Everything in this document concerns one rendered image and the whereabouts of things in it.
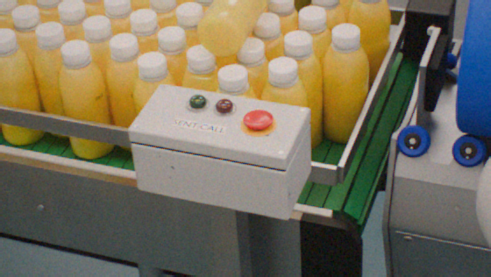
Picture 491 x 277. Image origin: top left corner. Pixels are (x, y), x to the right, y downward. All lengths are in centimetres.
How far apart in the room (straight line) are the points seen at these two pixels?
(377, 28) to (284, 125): 37
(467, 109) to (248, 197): 30
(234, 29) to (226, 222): 25
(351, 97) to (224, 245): 28
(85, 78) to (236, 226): 31
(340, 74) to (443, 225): 26
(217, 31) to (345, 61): 19
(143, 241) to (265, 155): 41
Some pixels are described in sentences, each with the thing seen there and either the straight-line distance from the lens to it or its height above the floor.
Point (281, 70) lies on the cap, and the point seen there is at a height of 108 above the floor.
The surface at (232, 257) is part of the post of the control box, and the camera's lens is 130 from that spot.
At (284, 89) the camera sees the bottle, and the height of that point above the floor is 105.
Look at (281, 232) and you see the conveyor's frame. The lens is 136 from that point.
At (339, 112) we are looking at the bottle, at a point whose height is 96.
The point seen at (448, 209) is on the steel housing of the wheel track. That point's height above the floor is 87.
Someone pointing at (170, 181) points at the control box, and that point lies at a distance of 120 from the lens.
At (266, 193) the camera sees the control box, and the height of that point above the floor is 104.
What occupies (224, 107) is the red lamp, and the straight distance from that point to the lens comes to 118.
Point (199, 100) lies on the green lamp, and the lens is 119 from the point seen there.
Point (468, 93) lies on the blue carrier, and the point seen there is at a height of 108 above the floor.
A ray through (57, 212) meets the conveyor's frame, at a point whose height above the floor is 81.
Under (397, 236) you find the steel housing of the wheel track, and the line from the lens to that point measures 144.
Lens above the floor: 181
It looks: 39 degrees down
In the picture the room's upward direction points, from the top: 4 degrees counter-clockwise
